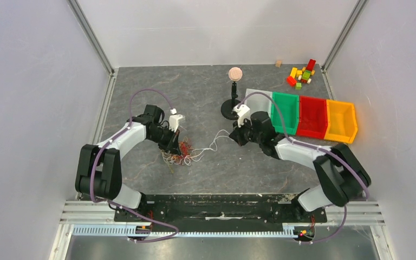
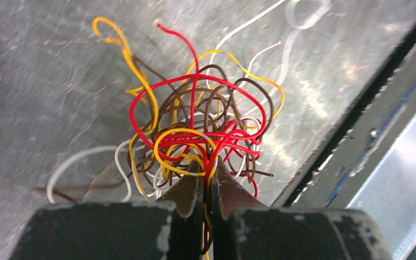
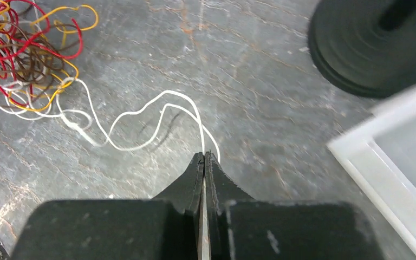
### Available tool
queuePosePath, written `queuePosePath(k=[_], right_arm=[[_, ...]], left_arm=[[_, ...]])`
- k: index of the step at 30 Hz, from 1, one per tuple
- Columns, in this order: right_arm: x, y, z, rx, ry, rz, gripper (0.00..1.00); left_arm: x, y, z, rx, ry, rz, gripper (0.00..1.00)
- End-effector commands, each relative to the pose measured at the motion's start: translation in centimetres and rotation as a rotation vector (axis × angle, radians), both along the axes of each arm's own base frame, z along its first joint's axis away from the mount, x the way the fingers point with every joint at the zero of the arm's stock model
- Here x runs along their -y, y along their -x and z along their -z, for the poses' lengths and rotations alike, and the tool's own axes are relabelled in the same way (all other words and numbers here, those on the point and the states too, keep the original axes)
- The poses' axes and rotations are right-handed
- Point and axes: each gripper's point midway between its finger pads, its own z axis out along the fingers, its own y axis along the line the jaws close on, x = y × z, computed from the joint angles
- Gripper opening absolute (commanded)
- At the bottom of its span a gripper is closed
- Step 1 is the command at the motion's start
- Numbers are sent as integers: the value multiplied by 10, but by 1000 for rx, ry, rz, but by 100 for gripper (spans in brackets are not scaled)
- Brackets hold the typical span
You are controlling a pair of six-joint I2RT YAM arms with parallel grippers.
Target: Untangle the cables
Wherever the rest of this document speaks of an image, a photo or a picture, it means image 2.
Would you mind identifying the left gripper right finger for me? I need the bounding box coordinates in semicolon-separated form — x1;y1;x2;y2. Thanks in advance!
211;160;268;259

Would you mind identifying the coloured wire bundle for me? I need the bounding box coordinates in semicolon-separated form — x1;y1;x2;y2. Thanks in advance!
35;0;333;260

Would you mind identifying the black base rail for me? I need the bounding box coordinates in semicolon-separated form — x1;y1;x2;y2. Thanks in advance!
273;22;416;209

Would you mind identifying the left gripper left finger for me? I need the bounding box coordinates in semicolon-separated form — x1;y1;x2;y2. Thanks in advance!
159;175;204;259

